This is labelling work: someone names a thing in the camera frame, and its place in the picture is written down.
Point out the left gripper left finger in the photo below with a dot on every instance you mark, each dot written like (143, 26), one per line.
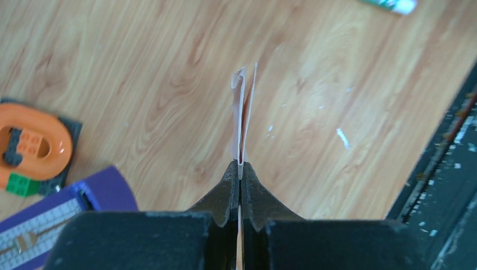
(201, 237)

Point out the purple stand with device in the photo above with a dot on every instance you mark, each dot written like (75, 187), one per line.
(28, 236)

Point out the beige letter paper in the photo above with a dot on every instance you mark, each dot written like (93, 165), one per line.
(243, 89)

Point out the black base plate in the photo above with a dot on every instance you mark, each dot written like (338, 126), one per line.
(438, 202)

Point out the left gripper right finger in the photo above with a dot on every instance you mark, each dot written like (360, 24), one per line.
(275, 237)

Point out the white green glue stick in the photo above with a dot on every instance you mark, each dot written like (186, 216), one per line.
(402, 7)

